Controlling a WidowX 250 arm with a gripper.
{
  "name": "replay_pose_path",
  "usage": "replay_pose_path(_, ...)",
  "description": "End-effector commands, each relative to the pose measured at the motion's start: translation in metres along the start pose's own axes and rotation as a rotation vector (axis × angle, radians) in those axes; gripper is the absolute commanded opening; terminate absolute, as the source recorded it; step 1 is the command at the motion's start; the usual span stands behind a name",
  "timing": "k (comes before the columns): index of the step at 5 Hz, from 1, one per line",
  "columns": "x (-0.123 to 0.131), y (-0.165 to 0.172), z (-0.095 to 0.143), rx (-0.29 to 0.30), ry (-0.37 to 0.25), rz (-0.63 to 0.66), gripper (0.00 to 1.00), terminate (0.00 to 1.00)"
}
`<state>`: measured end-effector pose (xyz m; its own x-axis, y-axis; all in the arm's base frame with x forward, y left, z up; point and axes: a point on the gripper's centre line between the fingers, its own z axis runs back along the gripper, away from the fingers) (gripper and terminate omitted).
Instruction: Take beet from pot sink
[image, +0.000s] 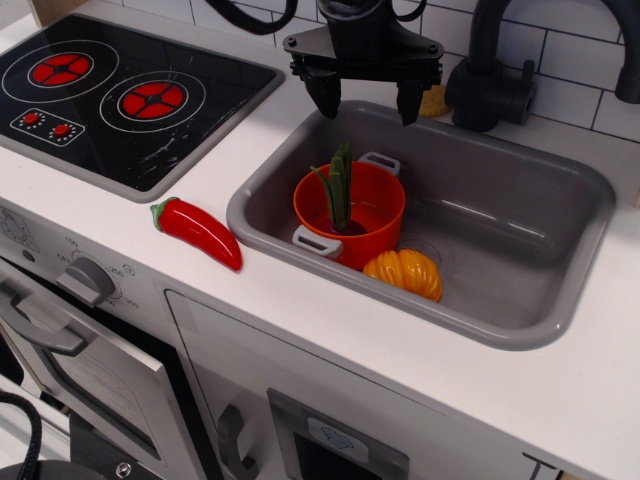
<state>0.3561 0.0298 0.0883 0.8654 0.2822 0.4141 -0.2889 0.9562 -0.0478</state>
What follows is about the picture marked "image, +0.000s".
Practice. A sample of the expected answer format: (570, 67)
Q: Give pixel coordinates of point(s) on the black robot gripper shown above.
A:
(366, 40)

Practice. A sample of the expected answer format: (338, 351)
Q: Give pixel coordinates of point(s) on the purple toy beet green leaves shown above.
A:
(336, 183)

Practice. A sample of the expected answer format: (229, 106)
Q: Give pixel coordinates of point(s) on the grey plastic sink basin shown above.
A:
(513, 230)

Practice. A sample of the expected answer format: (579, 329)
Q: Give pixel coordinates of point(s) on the yellow round sponge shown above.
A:
(433, 102)

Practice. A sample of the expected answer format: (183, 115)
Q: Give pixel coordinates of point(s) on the black toy faucet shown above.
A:
(482, 95)

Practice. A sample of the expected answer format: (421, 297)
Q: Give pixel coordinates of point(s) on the yellow orange toy squash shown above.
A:
(409, 270)

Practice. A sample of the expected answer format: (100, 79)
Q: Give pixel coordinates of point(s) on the black toy stovetop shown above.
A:
(126, 111)

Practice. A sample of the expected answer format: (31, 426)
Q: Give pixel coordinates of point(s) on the red toy chili pepper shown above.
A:
(196, 227)

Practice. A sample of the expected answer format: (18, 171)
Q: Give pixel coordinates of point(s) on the white cabinet door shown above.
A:
(307, 417)

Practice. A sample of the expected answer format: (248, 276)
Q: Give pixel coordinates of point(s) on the grey oven knob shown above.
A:
(86, 281)

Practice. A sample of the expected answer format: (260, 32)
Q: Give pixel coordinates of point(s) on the toy oven door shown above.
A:
(129, 386)

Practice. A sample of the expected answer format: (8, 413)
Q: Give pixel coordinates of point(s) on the orange toy pot grey handles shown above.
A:
(378, 203)

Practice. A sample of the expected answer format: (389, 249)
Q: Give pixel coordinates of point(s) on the grey cabinet door handle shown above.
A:
(230, 426)

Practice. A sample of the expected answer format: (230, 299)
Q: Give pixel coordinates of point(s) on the grey oven door handle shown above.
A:
(44, 321)

